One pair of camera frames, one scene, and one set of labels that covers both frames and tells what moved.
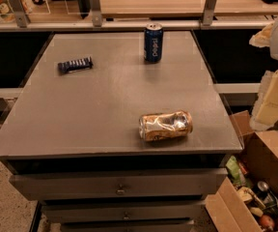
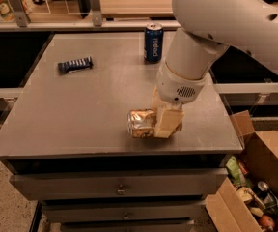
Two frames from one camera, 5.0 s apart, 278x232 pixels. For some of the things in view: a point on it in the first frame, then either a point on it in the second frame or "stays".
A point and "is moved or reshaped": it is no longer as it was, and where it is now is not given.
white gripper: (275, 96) to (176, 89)
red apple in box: (266, 221) stays
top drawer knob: (120, 191) stays
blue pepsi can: (153, 43) stays
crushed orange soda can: (164, 125) is moved or reshaped
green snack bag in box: (234, 168) stays
